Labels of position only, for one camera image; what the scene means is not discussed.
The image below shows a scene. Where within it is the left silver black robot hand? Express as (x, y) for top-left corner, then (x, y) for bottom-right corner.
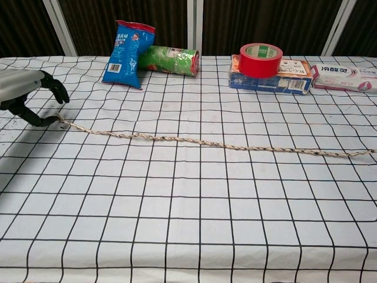
(0, 69), (70, 128)

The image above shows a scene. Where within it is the green cylindrical chip can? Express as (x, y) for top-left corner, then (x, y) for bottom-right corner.
(137, 45), (201, 78)

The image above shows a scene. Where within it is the white metal frame post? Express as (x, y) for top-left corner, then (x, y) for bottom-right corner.
(320, 0), (358, 57)
(42, 0), (78, 57)
(187, 0), (204, 55)

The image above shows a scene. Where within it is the white black grid tablecloth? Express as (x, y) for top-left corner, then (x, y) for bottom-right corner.
(0, 54), (377, 283)

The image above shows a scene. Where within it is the beige braided rope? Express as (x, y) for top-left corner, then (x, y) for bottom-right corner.
(55, 113), (377, 157)

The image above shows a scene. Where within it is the pink white toothpaste box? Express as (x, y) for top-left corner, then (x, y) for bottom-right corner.
(309, 63), (377, 94)

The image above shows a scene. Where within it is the red tape roll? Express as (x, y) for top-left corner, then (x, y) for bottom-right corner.
(238, 42), (284, 79)

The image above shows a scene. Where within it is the blue orange tissue pack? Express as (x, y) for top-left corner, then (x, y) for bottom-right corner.
(228, 54), (313, 97)

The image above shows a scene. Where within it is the blue snack bag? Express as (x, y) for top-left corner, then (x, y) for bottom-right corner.
(101, 19), (156, 91)

